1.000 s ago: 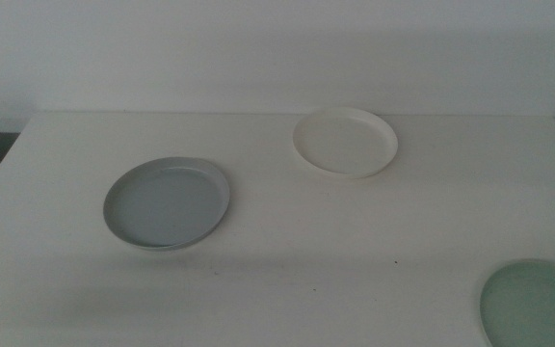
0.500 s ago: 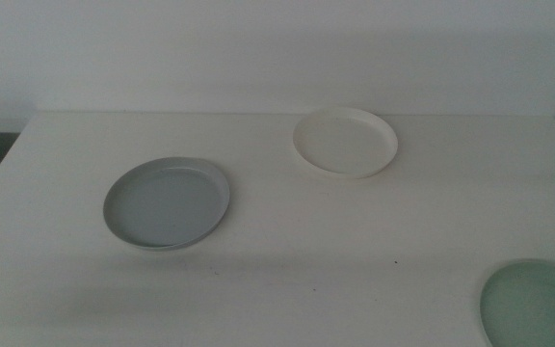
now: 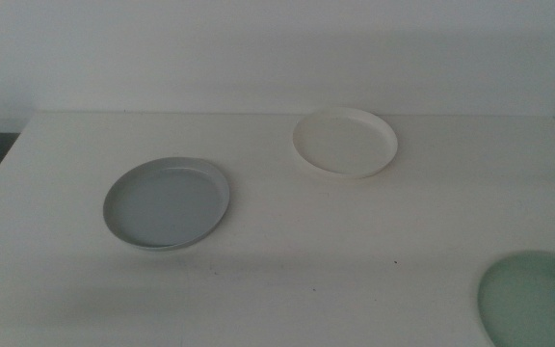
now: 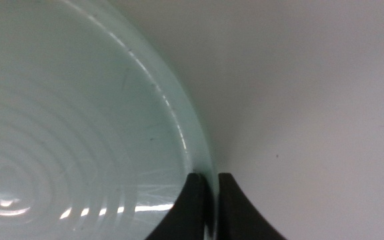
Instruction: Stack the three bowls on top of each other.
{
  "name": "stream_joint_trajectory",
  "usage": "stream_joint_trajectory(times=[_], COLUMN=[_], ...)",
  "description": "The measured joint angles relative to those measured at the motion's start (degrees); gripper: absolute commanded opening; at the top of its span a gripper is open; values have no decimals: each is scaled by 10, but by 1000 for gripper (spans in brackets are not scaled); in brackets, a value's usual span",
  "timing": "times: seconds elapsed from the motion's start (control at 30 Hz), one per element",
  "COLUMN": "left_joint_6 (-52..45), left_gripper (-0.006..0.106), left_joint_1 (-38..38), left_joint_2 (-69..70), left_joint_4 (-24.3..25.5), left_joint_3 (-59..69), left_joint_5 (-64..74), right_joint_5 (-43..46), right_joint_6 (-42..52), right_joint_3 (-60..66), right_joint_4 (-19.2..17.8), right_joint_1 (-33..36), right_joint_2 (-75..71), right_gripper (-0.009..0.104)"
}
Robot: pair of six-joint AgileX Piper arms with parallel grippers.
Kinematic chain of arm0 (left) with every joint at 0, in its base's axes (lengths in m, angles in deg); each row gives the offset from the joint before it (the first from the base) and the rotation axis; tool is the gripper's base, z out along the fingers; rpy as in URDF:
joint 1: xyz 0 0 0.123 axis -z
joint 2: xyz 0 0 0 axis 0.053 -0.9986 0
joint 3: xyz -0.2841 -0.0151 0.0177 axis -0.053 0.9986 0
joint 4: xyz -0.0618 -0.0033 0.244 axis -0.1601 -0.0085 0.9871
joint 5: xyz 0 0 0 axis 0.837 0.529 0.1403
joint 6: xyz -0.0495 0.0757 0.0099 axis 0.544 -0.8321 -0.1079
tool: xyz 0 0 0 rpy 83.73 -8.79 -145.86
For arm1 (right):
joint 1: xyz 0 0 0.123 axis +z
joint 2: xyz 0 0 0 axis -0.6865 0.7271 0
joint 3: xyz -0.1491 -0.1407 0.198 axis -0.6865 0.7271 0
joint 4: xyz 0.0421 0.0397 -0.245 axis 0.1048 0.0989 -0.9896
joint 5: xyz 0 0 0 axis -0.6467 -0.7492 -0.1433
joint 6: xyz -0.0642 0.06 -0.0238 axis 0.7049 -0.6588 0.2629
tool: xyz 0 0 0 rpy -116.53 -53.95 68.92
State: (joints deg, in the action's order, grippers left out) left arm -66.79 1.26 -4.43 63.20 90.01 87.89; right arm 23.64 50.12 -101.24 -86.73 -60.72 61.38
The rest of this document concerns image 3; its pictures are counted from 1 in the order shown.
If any grey shallow bowl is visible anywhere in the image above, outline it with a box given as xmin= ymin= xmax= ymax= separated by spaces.
xmin=102 ymin=156 xmax=231 ymax=252

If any white shallow bowl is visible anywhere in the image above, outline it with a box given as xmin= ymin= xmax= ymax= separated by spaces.
xmin=291 ymin=106 xmax=399 ymax=179

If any pale green shallow bowl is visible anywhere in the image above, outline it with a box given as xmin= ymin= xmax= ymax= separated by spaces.
xmin=476 ymin=250 xmax=555 ymax=347

